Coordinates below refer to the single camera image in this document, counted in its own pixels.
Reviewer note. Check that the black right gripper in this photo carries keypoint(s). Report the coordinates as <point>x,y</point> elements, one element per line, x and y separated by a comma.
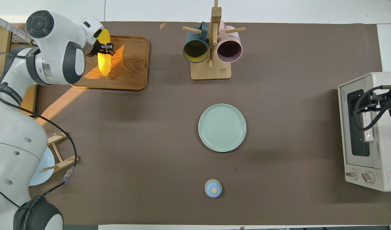
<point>390,103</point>

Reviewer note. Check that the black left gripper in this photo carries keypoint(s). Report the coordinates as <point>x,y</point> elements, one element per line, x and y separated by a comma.
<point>94,49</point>

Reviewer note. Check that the yellow corn cob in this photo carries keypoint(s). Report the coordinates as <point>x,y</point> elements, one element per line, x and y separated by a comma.
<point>104,65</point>

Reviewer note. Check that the white toaster oven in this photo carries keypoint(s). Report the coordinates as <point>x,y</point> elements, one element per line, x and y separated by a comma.
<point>383,159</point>

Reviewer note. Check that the pale green plate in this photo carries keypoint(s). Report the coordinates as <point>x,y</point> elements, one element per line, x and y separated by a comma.
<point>222,127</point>

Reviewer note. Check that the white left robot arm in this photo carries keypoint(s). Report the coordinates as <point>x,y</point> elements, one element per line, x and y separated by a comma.
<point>16,143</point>

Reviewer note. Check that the wooden tray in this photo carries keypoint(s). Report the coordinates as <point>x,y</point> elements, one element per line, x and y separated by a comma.
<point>131,70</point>

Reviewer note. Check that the dark blue mug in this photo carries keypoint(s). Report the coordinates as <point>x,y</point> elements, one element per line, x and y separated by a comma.
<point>195,51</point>

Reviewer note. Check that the brown table mat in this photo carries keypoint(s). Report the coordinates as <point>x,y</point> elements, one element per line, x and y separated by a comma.
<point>150,143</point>

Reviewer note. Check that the wooden mug rack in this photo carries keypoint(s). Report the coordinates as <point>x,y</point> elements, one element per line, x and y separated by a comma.
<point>211,73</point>

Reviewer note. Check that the wooden plate rack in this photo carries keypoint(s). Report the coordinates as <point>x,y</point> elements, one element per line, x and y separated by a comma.
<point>67,161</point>

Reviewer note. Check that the pink mug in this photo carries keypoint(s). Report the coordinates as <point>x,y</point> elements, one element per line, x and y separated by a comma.
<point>229,49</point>

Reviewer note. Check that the light blue plate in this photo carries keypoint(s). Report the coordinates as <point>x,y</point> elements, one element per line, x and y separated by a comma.
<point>42,172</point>

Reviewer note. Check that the blue jar with wooden knob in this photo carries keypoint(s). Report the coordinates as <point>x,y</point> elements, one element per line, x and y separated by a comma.
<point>213,188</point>

